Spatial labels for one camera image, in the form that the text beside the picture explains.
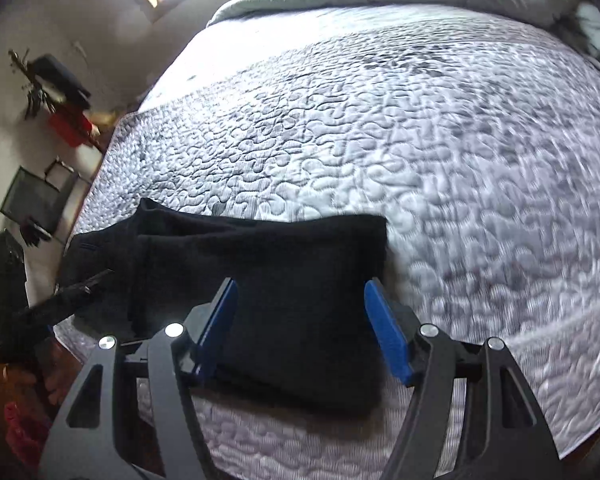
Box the black pants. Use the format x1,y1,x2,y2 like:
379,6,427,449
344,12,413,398
57,197,390,417

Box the red box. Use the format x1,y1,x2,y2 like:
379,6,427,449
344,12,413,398
47,109,99,149

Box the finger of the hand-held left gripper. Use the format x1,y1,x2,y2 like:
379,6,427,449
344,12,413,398
10,269,115,331

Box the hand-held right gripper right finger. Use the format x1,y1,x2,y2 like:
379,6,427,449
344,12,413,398
364,277,563,480

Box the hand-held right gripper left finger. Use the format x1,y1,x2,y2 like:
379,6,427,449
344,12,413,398
39,277,239,480

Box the grey quilted mattress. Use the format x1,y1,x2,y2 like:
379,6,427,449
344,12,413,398
52,2,600,480

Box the black mesh chair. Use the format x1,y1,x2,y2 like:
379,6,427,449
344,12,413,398
0,157,81,247

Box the red cloth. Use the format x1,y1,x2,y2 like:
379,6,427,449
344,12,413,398
5,402,52,463

